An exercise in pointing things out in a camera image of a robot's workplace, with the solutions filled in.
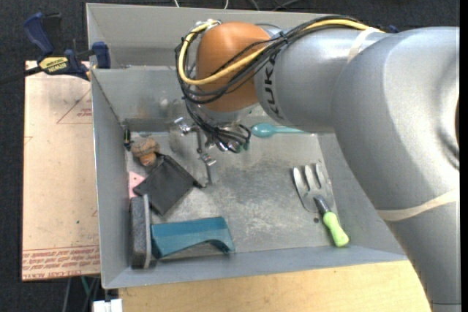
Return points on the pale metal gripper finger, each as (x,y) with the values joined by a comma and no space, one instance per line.
(176,140)
(209,171)

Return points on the brown toy animal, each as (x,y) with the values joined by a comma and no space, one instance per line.
(145,149)

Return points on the black cloth pouch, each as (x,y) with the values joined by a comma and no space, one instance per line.
(166,186)

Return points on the small black and yellow tool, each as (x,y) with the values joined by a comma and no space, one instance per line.
(127,139)

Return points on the grey metal bin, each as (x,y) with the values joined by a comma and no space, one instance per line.
(263,186)

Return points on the pink flat triangle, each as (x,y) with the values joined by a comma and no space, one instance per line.
(134,182)

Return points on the teal plastic spoon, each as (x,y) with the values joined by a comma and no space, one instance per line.
(264,130)

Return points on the grey sponge block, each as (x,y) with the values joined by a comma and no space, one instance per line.
(139,230)

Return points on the brown cardboard board, red print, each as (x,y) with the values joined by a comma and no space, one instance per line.
(58,164)

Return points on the teal blue plastic bracket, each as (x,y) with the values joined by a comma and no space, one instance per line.
(190,234)

